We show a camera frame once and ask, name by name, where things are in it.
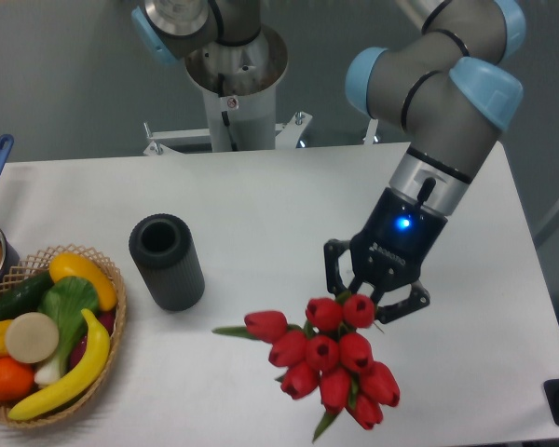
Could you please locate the dark grey ribbed vase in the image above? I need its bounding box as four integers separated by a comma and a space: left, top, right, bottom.
129, 213, 205, 312

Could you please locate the beige round disc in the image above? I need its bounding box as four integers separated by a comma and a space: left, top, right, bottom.
5, 312, 60, 364

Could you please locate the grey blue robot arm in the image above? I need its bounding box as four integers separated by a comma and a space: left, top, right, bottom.
131, 1, 526, 323

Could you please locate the yellow banana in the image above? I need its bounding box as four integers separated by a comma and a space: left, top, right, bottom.
7, 308, 110, 421

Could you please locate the white metal base frame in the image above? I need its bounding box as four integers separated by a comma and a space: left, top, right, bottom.
142, 110, 383, 156

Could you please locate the dark red vegetable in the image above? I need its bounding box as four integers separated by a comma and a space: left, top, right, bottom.
68, 310, 116, 370

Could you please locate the orange fruit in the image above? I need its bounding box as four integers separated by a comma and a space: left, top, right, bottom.
0, 357, 34, 402

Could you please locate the woven wicker basket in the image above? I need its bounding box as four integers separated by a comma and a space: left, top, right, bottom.
0, 244, 127, 428

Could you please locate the green bok choy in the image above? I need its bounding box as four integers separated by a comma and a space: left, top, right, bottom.
34, 277, 99, 388

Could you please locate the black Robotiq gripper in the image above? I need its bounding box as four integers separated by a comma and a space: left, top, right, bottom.
323, 185, 447, 324

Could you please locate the green cucumber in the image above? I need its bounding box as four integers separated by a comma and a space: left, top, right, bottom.
0, 271, 54, 321

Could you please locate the red tulip bouquet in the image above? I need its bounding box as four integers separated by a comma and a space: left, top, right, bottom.
212, 291, 401, 440

